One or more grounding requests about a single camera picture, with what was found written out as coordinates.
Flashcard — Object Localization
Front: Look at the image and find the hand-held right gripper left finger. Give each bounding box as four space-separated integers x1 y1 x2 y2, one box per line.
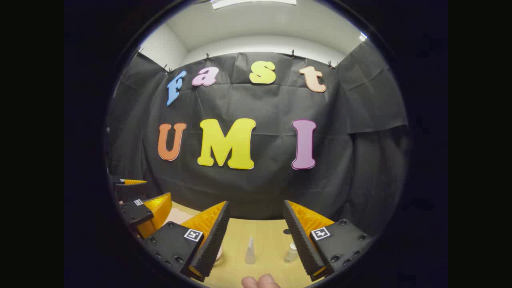
144 201 231 282

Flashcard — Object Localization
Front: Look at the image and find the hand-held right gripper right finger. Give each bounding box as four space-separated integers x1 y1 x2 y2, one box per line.
283 200 374 282

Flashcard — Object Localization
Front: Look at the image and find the white pump bottle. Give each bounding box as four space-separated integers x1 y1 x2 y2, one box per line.
284 241 299 264

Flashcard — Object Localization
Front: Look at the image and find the black backdrop cloth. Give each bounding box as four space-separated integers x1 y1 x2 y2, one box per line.
106 40 409 236

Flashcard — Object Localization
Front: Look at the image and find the ceiling light panel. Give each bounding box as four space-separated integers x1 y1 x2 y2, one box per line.
210 0 297 10

